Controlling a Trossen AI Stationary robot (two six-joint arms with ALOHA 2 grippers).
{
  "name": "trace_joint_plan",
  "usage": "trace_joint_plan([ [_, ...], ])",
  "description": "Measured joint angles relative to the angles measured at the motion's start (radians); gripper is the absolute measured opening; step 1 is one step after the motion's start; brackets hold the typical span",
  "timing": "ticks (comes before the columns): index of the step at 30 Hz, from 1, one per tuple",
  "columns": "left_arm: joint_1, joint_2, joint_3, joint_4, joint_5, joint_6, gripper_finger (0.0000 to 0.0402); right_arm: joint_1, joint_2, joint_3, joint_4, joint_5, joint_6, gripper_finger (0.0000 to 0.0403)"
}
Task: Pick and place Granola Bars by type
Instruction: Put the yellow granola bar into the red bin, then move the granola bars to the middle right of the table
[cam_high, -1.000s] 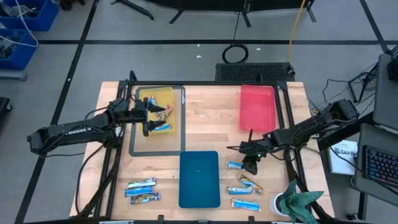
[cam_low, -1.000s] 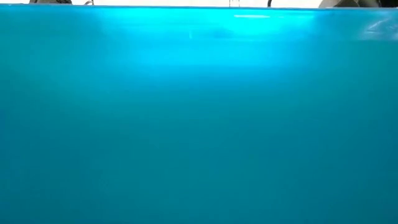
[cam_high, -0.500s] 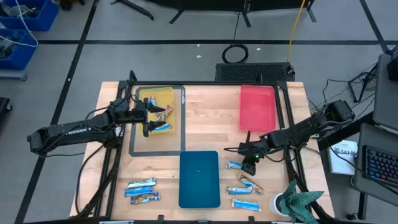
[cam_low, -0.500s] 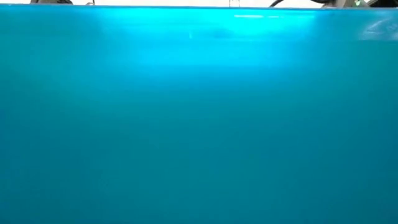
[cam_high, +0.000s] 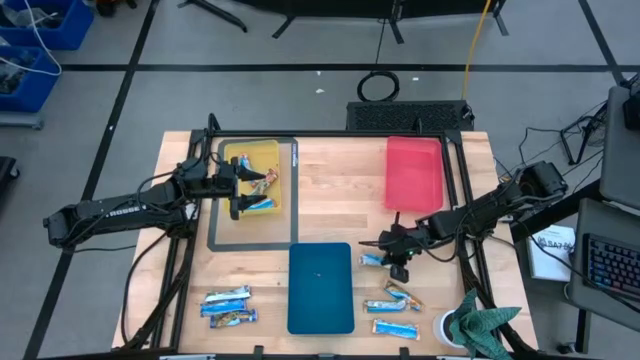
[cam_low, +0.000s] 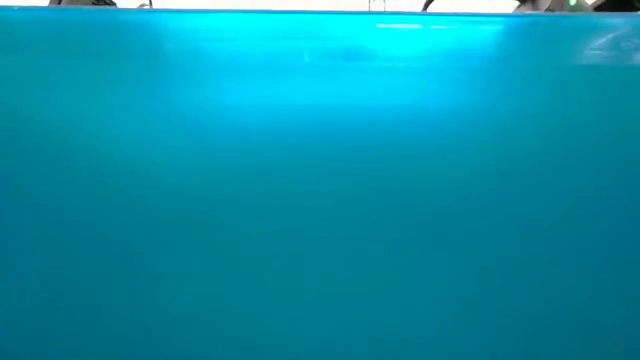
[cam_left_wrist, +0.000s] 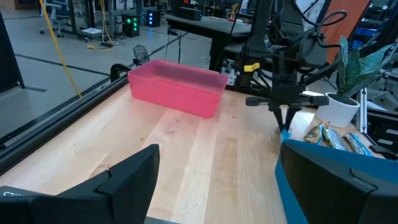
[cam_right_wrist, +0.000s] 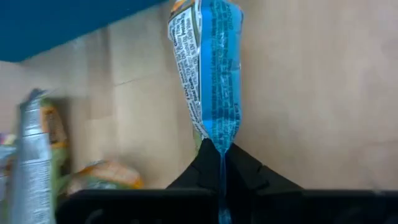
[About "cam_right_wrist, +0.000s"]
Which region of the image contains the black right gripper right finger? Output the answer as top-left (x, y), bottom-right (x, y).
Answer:
top-left (224, 143), bottom-right (398, 224)

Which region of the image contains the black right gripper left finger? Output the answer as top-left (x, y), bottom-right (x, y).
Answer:
top-left (55, 138), bottom-right (223, 224)

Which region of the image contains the blue granola bar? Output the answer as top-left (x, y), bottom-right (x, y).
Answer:
top-left (167, 0), bottom-right (245, 224)

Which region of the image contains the green orange wrapped granola bar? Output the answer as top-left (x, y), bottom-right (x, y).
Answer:
top-left (40, 98), bottom-right (70, 194)
top-left (58, 159), bottom-right (144, 196)

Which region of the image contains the silver wrapped granola bar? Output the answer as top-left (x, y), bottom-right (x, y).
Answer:
top-left (8, 88), bottom-right (56, 224)

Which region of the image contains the cardboard box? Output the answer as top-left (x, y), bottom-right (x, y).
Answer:
top-left (0, 0), bottom-right (398, 200)

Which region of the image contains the blue plastic bin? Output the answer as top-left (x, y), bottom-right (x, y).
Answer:
top-left (0, 0), bottom-right (169, 63)

